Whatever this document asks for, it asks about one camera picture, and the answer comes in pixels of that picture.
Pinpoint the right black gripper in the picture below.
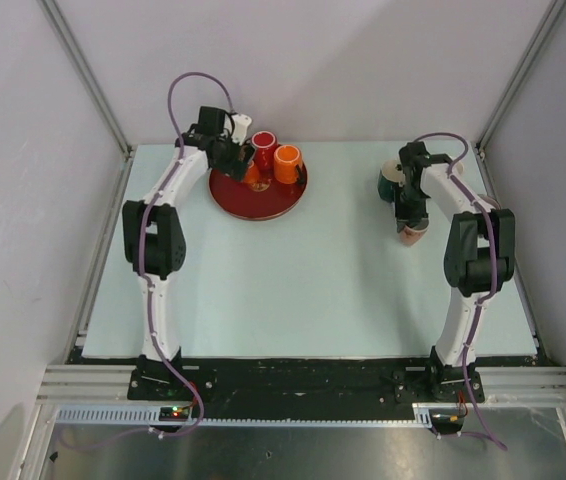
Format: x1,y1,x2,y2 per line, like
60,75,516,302
392,182,429,232

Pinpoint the small orange cup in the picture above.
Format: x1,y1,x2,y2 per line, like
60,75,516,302
243,160,260,186

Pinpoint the dark green mug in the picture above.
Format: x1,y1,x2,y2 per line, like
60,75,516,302
377,160,405,204

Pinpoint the small pink square mug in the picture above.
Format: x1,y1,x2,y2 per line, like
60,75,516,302
398,222,429,247

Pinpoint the large orange mug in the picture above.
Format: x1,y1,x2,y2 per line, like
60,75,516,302
274,144,303,185

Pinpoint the tall pink mug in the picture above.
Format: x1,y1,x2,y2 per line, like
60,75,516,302
453,161,464,176

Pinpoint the lilac ribbed mug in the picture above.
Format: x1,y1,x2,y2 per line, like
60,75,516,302
479,194,501,209

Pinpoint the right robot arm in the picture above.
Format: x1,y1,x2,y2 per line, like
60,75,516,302
394,141,516,401

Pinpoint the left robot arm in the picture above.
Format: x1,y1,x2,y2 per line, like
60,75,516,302
122,106,255,399

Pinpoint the large red mug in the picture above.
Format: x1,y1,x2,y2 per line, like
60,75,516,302
251,131,279,172

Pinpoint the round red tray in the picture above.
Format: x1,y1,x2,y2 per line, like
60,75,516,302
208,161,308,221

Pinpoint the small circuit board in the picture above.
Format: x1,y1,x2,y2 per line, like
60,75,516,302
159,406,190,421

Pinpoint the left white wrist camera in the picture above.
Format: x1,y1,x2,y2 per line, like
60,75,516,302
226,113,253,144

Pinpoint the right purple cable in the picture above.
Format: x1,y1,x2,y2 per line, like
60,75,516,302
415,131,509,451

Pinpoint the white cable duct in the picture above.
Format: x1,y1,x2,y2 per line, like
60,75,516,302
53,403,437,429

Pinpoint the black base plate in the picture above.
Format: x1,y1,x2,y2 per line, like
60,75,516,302
127,358,485,421

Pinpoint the aluminium frame rail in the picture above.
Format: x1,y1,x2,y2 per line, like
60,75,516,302
36,365,566,407

